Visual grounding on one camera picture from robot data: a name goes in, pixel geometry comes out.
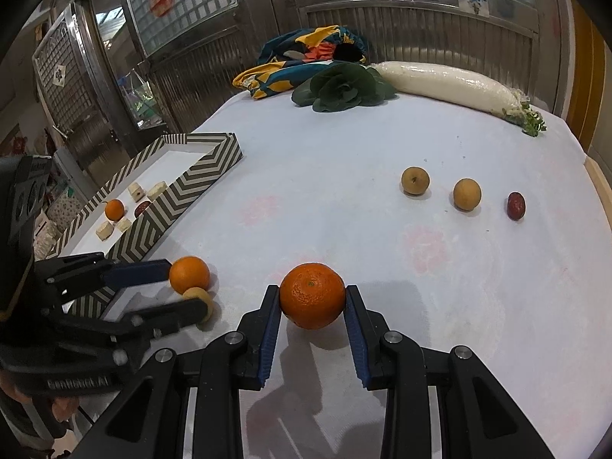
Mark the colourful patterned cloth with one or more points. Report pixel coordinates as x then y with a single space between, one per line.
287 57

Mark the yellow wooden door frame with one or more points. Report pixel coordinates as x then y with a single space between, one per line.
581 81

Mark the metal slatted door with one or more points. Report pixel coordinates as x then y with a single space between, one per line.
420 33

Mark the person's left hand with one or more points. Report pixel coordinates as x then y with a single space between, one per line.
62 407

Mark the striped cardboard box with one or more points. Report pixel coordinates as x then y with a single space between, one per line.
191 177

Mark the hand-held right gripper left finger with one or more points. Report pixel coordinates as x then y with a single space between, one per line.
270 334

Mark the small orange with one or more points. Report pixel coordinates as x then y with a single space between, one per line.
114 210

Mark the red date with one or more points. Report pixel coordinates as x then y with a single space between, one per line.
142 209
517 205

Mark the glass block metal door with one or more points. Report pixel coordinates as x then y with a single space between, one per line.
191 19

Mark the green leafy vegetable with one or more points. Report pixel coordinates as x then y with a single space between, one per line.
339 86

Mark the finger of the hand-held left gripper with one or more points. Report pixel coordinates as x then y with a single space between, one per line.
177 313
138 272

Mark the round brown longan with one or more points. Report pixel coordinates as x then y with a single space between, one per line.
197 292
415 180
467 194

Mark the large orange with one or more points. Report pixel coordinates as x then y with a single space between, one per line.
312 296

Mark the wooden strip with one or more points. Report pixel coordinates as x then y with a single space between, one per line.
596 181

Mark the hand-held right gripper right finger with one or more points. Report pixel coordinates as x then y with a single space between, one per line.
356 339

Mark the medium orange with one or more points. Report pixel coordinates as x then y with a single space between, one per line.
190 273

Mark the white daikon radish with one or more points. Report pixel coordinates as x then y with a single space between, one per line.
444 81

